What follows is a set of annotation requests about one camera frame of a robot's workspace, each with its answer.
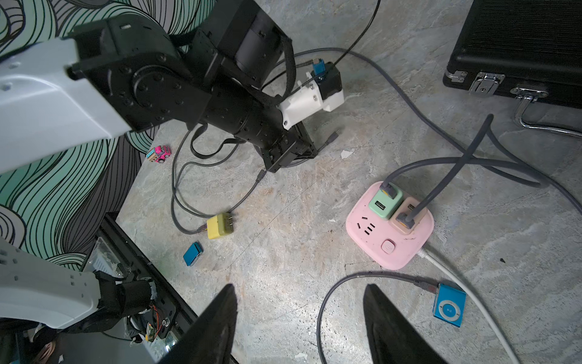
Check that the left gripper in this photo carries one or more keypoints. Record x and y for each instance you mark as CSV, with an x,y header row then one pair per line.
x,y
251,122

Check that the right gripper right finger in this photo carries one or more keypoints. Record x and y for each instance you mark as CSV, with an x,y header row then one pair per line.
x,y
391,338

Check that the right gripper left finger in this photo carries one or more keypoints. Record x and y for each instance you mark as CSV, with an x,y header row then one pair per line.
x,y
210,338

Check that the blue mp3 player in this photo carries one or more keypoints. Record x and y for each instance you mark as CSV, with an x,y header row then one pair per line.
x,y
449,305

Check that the green charger cube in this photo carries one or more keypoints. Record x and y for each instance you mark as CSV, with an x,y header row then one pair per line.
x,y
386,201

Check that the pink charger cube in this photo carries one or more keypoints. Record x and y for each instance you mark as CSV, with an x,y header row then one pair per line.
x,y
407,217

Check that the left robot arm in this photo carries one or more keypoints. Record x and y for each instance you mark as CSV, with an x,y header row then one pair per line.
x,y
235,71

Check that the teal small block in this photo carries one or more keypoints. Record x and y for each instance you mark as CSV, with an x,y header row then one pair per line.
x,y
193,253

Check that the pink power strip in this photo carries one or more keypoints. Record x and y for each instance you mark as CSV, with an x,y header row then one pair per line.
x,y
380,240

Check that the yellow charger cube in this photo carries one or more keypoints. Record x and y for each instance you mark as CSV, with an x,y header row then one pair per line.
x,y
219,226

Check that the pink multicolour small device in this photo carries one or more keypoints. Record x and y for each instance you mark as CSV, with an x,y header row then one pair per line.
x,y
159,154

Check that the black briefcase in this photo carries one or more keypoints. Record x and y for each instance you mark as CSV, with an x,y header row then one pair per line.
x,y
526,50

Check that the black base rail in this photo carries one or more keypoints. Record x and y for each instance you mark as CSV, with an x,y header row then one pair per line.
x,y
139,296

